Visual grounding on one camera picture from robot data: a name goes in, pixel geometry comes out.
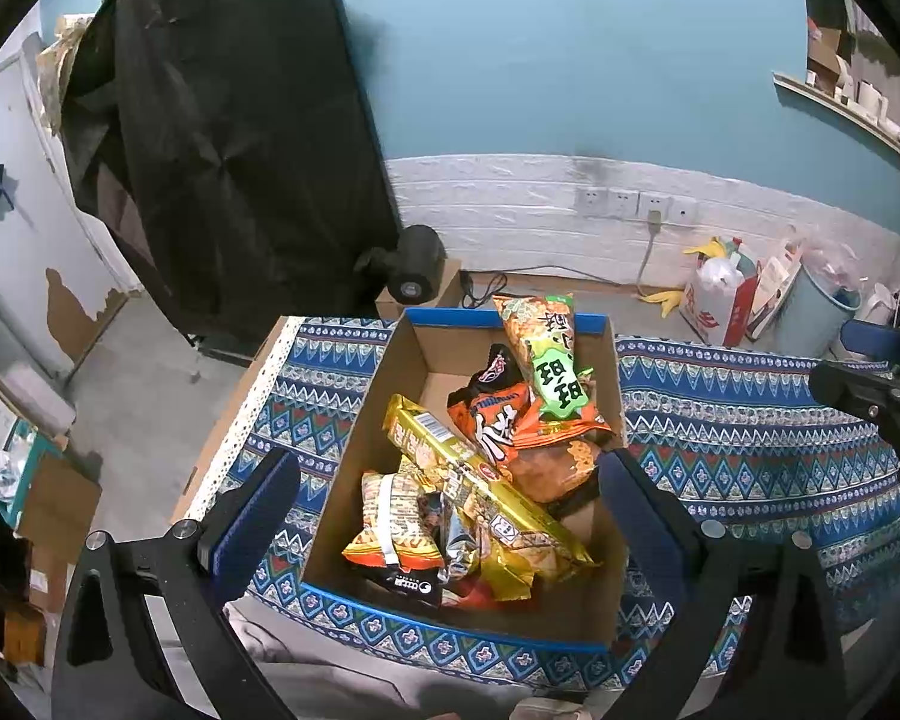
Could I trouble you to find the white paper rolls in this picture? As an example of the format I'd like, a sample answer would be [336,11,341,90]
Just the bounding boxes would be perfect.
[855,79,890,121]

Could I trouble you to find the small orange snack packet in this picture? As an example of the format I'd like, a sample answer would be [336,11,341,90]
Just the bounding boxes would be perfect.
[343,471,443,569]

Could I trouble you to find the silver foil snack packet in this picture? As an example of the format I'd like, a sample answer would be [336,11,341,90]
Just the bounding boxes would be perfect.
[435,491,488,586]

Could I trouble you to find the red white paper bag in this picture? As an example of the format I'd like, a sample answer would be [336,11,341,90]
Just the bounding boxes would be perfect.
[681,270,760,348]

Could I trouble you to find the white electric kettle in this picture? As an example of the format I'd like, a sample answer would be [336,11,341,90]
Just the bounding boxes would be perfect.
[832,283,897,361]

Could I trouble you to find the white cardboard packaging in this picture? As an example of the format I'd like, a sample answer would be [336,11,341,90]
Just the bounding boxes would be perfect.
[746,238,803,338]

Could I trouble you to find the white plastic bag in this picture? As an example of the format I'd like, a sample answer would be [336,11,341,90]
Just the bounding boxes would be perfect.
[694,255,745,293]

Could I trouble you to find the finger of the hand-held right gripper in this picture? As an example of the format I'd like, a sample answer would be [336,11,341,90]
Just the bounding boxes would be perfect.
[841,319,900,365]
[810,361,897,421]

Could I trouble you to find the blue patterned tablecloth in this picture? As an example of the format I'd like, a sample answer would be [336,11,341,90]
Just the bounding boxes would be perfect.
[169,315,900,695]

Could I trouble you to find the flat brown cardboard box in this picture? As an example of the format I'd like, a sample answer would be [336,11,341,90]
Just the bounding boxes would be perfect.
[15,454,104,563]

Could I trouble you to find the blue-grey trash bin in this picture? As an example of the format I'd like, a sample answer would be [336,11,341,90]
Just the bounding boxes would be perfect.
[769,262,863,359]

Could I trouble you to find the large orange snack packet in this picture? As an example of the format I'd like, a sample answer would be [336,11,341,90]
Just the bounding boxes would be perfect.
[448,379,614,505]

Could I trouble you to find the brown cardboard carton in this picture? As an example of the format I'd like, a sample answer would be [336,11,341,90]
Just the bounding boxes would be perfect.
[806,22,845,76]

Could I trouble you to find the black cloth backdrop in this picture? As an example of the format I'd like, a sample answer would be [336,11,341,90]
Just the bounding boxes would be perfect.
[60,0,404,350]

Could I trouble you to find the snack packet green label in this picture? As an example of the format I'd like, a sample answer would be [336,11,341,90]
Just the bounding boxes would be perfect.
[493,292,596,422]

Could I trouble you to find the long gold snack packet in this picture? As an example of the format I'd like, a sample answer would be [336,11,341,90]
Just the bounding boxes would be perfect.
[382,394,597,586]

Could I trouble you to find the clear plastic bin liner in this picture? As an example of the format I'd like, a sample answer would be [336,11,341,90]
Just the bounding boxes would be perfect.
[799,240,867,297]

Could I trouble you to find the black orange snack packet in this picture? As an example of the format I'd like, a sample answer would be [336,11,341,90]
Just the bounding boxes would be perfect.
[471,343,530,398]

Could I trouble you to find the wall shelf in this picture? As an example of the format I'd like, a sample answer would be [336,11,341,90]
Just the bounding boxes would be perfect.
[772,73,900,166]

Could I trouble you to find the crinkled gold foil packet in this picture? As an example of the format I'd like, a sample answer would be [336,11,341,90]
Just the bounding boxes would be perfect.
[474,521,539,602]

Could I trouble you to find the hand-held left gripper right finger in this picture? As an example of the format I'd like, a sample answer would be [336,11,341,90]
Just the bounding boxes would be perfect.
[598,450,845,720]

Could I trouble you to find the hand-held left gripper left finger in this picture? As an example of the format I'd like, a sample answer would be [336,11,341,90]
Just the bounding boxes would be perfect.
[52,448,302,720]

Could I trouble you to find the white peeling door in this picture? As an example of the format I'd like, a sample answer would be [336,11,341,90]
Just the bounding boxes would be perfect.
[0,4,147,391]

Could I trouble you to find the blue-rimmed cardboard box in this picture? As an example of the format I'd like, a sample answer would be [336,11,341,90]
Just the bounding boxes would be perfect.
[300,307,629,653]

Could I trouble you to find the black power cable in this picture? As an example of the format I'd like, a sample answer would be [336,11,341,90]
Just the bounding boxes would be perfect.
[460,268,500,310]

